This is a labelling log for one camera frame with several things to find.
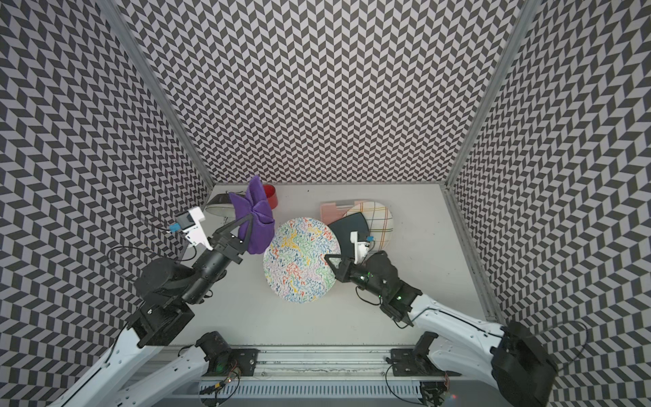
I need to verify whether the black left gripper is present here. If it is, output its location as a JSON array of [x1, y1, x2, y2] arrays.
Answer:
[[181, 214, 255, 305]]

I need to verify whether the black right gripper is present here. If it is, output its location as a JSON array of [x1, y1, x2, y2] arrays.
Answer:
[[325, 253, 387, 299]]

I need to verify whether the purple cloth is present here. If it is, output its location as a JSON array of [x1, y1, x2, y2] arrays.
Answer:
[[229, 176, 276, 254]]

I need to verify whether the colourful squiggle pattern plate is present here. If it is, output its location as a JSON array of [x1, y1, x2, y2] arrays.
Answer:
[[263, 217, 341, 304]]

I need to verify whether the dark teal plate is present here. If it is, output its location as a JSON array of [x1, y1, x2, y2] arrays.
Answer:
[[328, 213, 371, 259]]

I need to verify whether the plaid striped white plate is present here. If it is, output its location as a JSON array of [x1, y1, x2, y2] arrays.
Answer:
[[346, 201, 394, 252]]

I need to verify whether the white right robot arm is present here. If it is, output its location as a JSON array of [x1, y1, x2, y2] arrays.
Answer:
[[325, 251, 559, 406]]

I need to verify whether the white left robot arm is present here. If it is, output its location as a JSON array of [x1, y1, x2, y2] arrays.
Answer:
[[54, 215, 253, 406]]

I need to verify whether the cream floral plate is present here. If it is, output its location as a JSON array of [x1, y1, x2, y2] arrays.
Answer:
[[204, 203, 237, 219]]

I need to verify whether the grey plate behind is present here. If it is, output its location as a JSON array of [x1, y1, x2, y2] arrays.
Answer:
[[208, 192, 246, 205]]

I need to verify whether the red plastic cup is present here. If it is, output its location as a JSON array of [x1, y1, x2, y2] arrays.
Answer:
[[263, 184, 278, 210]]

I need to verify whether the pink perforated plastic basket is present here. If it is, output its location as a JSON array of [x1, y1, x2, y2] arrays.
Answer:
[[320, 200, 363, 225]]

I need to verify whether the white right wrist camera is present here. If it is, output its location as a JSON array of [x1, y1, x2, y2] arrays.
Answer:
[[350, 232, 375, 265]]

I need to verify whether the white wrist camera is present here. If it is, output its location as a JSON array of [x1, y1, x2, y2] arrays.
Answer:
[[350, 232, 375, 265], [168, 207, 213, 250]]

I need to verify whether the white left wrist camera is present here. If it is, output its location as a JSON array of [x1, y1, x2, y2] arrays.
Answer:
[[168, 207, 213, 250]]

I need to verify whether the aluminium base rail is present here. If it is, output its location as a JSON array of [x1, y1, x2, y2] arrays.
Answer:
[[116, 345, 515, 407]]

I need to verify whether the aluminium corner post left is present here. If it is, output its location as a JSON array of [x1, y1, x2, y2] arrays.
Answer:
[[96, 0, 215, 191]]

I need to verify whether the aluminium corner post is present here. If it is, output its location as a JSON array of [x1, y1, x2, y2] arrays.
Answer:
[[96, 0, 215, 191], [444, 0, 542, 189]]

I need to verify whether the aluminium corner post right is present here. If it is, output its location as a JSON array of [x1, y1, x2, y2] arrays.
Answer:
[[444, 0, 542, 189]]

